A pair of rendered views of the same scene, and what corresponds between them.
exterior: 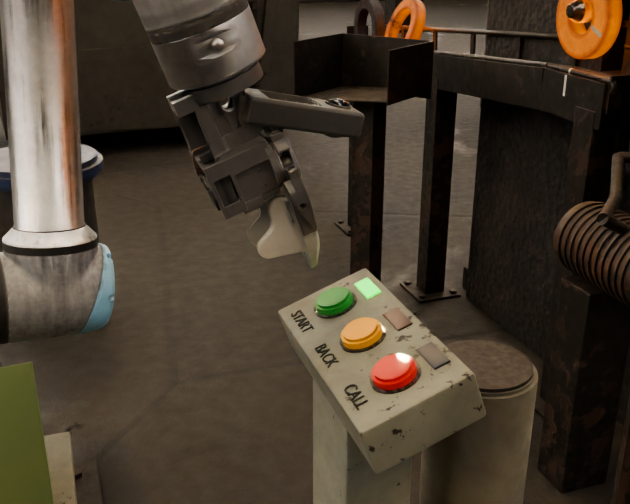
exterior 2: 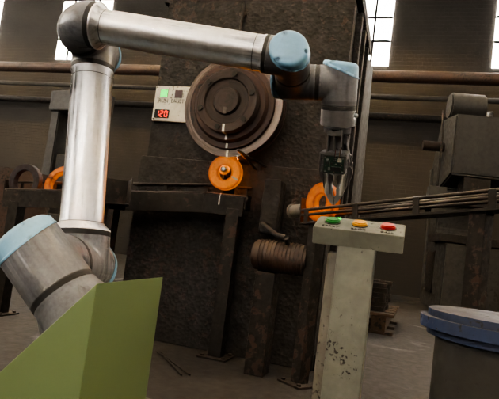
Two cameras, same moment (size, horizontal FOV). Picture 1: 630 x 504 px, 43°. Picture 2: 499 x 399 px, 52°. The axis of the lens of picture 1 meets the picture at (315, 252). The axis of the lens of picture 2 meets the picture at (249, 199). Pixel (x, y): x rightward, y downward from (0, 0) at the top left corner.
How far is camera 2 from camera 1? 135 cm
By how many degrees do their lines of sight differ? 59
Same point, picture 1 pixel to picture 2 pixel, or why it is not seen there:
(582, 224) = (268, 245)
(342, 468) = (369, 268)
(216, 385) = not seen: hidden behind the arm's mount
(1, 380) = (154, 286)
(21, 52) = (99, 117)
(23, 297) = (96, 259)
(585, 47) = (228, 184)
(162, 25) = (348, 104)
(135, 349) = not seen: outside the picture
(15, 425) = (150, 319)
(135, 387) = not seen: outside the picture
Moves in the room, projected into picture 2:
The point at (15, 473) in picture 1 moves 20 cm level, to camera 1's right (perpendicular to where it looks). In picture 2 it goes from (144, 355) to (202, 347)
